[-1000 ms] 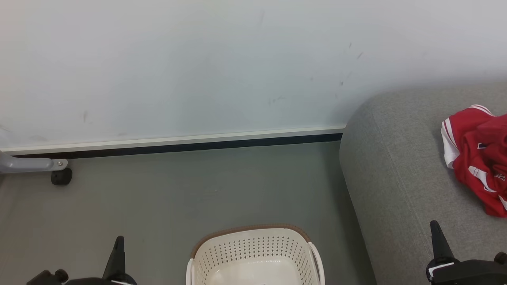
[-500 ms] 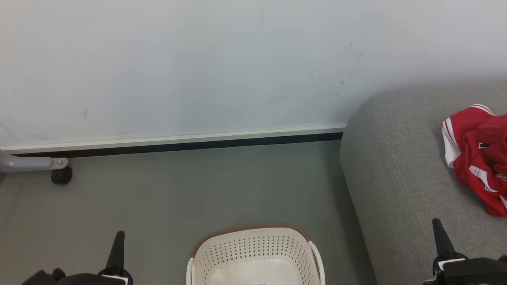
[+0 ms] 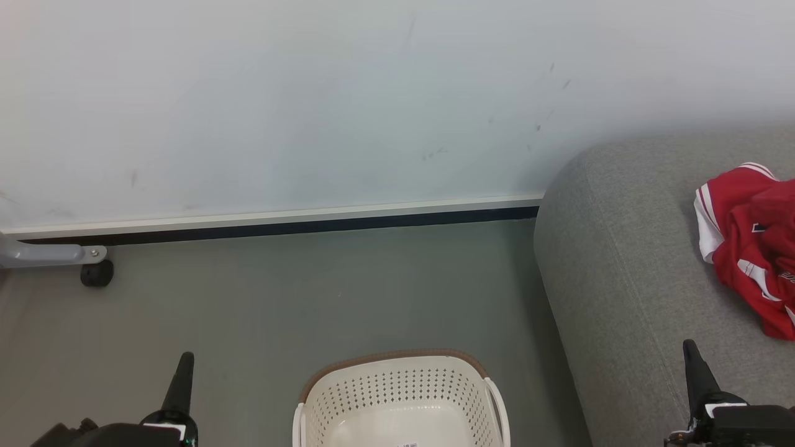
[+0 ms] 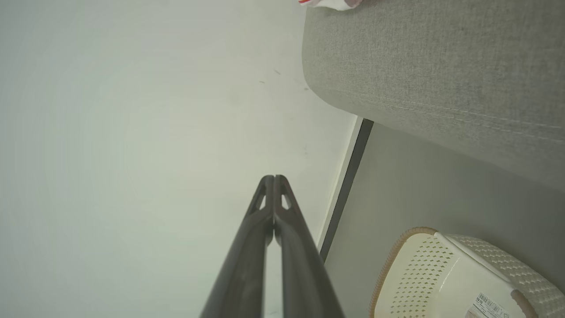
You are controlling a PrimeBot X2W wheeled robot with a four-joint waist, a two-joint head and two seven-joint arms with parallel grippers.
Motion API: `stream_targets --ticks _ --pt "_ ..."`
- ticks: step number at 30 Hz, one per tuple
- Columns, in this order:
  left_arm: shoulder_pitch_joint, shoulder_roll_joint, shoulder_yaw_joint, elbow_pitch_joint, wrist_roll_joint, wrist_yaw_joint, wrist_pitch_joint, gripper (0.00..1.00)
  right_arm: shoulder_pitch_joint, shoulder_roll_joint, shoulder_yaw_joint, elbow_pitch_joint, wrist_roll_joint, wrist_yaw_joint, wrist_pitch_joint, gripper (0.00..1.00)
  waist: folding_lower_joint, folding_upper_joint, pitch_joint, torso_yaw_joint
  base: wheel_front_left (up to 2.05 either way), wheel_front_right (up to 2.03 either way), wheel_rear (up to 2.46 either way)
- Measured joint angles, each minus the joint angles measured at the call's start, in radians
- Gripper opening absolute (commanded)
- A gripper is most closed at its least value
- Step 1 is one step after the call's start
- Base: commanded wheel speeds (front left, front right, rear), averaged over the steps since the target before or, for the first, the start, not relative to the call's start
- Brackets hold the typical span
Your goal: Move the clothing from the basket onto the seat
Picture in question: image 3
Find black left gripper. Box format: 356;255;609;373
87;351;199;447

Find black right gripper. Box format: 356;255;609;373
664;339;795;447

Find red white-striped garment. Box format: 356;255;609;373
713;239;795;341

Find red Bulls basketball jersey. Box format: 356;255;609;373
694;162;795;264

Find beige perforated laundry basket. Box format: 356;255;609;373
293;349;511;447

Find grey fabric sofa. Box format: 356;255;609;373
533;127;795;447

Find black caster wheel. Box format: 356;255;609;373
79;260;115;288

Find grey metal furniture leg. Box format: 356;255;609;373
0;231;107;269

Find white and black baseboard strip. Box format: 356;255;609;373
0;193;545;246

